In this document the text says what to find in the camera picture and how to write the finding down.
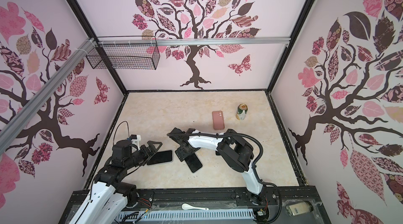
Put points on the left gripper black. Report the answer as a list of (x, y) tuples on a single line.
[(149, 154)]

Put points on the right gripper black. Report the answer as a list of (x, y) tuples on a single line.
[(181, 150)]

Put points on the black phone clear case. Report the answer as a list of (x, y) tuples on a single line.
[(193, 163)]

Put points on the pink phone case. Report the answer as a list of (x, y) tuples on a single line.
[(218, 120)]

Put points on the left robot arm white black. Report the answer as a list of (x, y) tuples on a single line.
[(108, 194)]

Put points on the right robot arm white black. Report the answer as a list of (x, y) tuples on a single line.
[(240, 152)]

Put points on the black phone white case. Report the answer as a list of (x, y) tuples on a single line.
[(161, 158)]

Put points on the white plastic spoon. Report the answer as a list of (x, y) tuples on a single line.
[(190, 207)]

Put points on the green beverage can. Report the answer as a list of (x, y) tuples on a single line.
[(242, 110)]

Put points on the aluminium bar left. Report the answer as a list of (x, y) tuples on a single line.
[(10, 132)]

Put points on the aluminium bar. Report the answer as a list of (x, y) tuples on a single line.
[(196, 42), (10, 132)]

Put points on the aluminium bar back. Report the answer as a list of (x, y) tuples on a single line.
[(196, 42)]

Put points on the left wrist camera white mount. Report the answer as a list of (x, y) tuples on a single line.
[(135, 141)]

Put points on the white slotted cable duct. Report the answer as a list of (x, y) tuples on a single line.
[(185, 215)]

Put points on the black wire basket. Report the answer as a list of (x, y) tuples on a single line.
[(125, 52)]

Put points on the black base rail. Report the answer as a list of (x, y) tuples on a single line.
[(236, 198)]

